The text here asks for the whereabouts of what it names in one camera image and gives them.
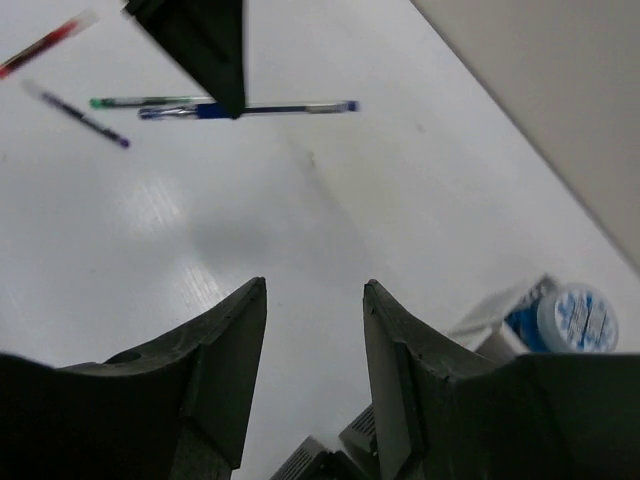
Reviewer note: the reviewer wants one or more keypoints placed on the purple gel pen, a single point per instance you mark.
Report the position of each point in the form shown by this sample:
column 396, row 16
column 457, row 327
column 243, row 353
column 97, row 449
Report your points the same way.
column 75, row 113

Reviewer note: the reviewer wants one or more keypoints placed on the green gel pen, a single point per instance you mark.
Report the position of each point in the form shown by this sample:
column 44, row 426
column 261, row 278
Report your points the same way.
column 140, row 102

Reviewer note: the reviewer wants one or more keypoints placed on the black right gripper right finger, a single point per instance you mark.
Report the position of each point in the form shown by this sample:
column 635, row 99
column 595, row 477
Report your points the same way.
column 444, row 412

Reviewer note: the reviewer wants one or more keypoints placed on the black mesh container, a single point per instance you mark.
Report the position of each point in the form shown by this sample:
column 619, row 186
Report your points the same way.
column 359, row 436
column 313, row 461

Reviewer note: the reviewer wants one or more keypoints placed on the far black mesh container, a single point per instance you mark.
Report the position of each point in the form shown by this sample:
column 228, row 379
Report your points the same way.
column 359, row 436

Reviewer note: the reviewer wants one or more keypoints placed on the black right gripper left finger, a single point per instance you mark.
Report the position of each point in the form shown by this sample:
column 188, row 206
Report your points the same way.
column 175, row 407

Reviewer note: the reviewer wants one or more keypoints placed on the far white mesh container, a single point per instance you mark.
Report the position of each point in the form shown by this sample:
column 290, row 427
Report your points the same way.
column 485, row 331

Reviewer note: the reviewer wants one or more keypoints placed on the red gel pen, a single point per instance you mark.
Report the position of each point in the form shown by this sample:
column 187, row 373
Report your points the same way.
column 71, row 27

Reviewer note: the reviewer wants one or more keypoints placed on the blue cleaning gel jar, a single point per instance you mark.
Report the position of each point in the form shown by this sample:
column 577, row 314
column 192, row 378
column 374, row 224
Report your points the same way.
column 571, row 318

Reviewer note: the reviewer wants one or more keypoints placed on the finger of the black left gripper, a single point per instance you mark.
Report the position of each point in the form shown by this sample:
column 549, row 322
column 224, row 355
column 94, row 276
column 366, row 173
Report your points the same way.
column 204, row 37

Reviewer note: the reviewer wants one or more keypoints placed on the blue ballpoint pen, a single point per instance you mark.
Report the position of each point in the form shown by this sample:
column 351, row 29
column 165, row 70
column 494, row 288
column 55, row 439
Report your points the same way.
column 210, row 111

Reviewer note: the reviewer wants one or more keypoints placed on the near black mesh container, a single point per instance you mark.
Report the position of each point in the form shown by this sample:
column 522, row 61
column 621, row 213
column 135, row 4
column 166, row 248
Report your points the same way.
column 313, row 461

